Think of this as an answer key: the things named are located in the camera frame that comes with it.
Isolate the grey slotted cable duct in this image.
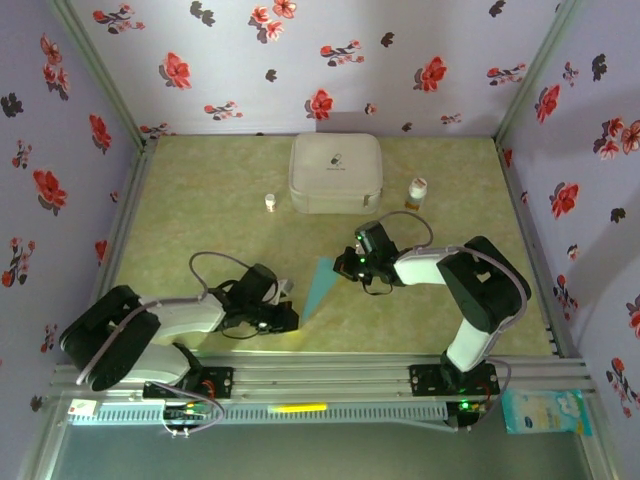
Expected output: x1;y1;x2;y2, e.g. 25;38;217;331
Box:
67;402;449;426

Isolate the blue wet wipes pack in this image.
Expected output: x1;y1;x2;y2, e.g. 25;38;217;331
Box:
501;388;593;436

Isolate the light blue cloth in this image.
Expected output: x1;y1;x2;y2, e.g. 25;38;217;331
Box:
300;256;347;327

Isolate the small white box red label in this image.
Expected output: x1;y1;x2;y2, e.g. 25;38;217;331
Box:
68;398;99;419

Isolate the aluminium front rail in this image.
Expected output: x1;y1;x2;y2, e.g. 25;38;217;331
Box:
49;352;596;399

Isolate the aluminium corner post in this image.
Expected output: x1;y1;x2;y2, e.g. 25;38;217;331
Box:
493;0;585;144
47;0;154;149

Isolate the white capped amber pill bottle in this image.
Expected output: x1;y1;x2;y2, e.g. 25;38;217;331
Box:
403;177;429;211

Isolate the aluminium side rail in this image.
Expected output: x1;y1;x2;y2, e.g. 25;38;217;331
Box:
73;139;157;364
494;139;576;360

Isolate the yellow label strip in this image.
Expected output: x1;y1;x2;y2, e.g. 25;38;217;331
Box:
268;402;329;414

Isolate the white zippered medicine case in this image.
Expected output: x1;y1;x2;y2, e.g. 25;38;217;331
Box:
288;132;385;216

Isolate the small electronics board with wires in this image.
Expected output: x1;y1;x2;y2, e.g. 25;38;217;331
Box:
446;396;490;431
160;399;214;439

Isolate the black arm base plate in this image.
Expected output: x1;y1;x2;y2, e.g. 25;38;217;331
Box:
144;367;235;400
408;363;501;398

